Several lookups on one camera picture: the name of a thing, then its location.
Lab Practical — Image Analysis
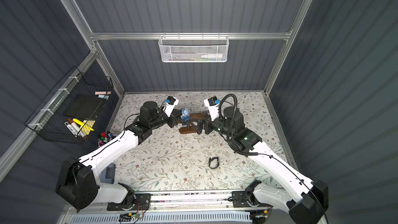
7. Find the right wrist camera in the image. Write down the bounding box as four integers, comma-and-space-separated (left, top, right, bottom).
204, 96, 220, 121

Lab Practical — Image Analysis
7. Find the blue white wrist watch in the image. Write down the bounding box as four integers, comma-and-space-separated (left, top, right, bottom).
180, 108, 190, 122

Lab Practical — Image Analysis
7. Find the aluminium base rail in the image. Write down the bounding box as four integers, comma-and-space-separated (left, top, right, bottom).
63, 188, 318, 215

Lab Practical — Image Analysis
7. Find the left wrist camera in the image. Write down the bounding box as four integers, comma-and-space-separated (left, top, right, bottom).
164, 96, 179, 117

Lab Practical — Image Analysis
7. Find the pink cup with markers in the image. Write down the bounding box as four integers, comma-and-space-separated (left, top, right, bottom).
97, 131, 116, 147

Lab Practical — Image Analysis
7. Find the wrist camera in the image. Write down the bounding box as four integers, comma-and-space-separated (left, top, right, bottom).
204, 96, 220, 121
164, 96, 179, 117

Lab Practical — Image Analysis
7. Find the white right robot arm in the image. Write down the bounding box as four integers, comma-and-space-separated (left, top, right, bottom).
199, 93, 329, 224

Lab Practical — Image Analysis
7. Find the white tube in basket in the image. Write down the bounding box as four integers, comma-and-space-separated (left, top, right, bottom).
201, 54, 223, 60

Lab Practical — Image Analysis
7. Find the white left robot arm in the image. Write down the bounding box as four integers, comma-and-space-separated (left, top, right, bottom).
55, 96, 181, 211

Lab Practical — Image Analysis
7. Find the yellow highlighter marker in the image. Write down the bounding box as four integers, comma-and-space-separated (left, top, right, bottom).
73, 118, 95, 132

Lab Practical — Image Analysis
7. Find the white wire mesh basket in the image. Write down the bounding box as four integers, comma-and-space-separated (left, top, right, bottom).
158, 37, 230, 63

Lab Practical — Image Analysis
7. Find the black wire wall basket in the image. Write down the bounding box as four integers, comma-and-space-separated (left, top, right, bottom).
25, 67, 114, 144

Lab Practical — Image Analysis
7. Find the wooden T-bar watch stand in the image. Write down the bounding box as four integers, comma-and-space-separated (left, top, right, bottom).
179, 113, 207, 135

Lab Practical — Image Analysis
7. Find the black slim band watch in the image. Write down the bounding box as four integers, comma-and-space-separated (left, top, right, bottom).
208, 157, 220, 170

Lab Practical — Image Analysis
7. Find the white marker in basket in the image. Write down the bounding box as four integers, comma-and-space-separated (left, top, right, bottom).
64, 121, 79, 136

